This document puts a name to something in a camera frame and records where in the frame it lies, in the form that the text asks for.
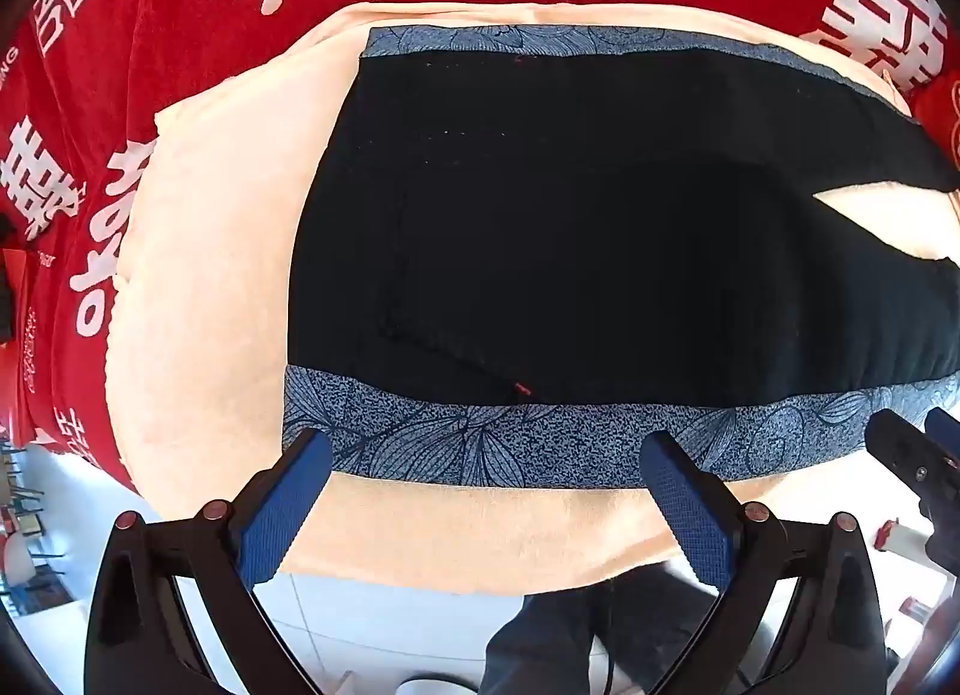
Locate red printed blanket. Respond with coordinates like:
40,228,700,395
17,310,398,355
0,0,960,493

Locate black pants with blue trim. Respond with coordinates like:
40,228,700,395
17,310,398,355
281,23,960,490

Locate white bottle with red cap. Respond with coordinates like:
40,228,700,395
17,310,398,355
876,515,935,558

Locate person's leg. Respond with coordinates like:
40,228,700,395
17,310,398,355
484,567,721,695

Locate peach towel blanket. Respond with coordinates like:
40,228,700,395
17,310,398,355
105,1,960,598

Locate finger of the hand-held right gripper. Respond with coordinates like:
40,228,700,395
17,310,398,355
924,406,960,450
865,408,960,512

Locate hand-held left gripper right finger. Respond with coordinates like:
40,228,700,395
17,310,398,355
641,429,890,695

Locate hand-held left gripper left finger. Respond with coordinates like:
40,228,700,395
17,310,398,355
84,427,335,695

